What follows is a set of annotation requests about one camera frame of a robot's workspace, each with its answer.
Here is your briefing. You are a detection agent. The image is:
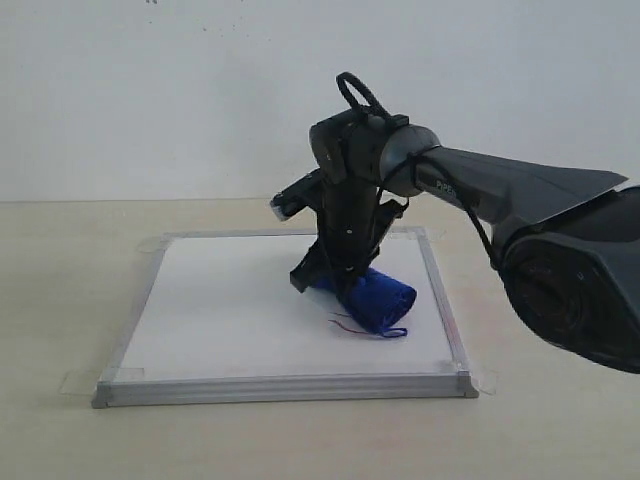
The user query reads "black wrist camera with heatsink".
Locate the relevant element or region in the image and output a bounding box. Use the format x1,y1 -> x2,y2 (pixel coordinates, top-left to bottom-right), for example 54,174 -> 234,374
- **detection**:
269,169 -> 323,221

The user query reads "clear tape front right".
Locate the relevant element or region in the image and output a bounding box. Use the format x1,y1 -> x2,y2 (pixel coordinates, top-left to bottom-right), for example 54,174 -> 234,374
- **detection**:
446,361 -> 499,398

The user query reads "blue cloth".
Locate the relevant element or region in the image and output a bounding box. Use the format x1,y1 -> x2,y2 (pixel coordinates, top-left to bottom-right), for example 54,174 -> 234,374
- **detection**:
330,268 -> 417,339

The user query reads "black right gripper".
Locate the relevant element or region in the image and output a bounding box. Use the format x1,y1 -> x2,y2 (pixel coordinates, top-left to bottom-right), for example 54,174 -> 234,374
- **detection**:
289,179 -> 408,306

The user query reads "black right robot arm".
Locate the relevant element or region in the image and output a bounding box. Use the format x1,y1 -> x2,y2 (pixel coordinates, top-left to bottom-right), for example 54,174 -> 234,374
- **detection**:
284,109 -> 639,373

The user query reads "clear tape front left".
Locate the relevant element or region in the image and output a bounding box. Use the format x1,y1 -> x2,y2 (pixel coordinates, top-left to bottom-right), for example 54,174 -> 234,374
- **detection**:
58,367 -> 145,397

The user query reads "white whiteboard with aluminium frame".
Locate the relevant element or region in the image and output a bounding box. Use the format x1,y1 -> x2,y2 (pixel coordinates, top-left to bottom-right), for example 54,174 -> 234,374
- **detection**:
92,227 -> 478,409

